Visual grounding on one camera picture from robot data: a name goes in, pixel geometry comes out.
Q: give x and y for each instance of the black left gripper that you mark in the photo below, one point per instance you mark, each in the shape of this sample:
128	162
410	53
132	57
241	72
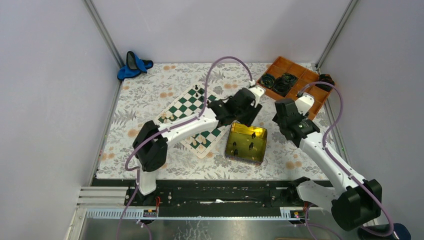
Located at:
252	109

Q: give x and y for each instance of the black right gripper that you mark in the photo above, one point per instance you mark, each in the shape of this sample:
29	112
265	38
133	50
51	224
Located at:
304	116

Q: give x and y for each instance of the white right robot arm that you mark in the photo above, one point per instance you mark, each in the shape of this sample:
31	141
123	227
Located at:
353	201

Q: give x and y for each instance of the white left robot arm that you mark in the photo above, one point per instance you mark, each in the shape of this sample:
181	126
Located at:
153	141

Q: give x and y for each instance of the green white chess board mat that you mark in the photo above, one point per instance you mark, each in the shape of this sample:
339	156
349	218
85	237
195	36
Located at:
189	103

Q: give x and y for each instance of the black tape roll left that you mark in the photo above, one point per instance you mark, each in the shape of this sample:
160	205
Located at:
267	80

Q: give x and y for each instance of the black tape roll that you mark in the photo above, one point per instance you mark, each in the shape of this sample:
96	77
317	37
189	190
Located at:
267	80
284	83
326	78

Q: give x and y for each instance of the yellow metal tray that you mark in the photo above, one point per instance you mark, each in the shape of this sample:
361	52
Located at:
246	144

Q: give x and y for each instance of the black tape roll middle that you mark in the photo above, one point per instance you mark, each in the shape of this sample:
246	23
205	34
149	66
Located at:
284	83

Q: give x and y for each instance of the orange compartment organizer box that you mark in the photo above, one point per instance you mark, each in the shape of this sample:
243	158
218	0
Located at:
305	76

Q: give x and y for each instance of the black tape roll right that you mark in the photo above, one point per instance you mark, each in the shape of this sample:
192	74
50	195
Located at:
326	78

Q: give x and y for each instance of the blue black cloth glove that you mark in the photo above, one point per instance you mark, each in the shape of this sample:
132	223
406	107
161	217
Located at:
134	67

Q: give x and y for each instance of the dark cylinder bottom right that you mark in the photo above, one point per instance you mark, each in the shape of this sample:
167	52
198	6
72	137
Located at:
400	232

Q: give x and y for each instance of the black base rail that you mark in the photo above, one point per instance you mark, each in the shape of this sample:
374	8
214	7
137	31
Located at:
210	198

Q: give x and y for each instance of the aluminium frame post right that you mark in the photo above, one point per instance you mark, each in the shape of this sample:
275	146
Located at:
336	33

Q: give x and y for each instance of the aluminium frame post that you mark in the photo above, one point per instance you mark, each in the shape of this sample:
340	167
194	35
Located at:
336	33
102	29

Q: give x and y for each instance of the aluminium frame post left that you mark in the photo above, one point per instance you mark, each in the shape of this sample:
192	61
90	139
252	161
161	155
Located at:
102	29

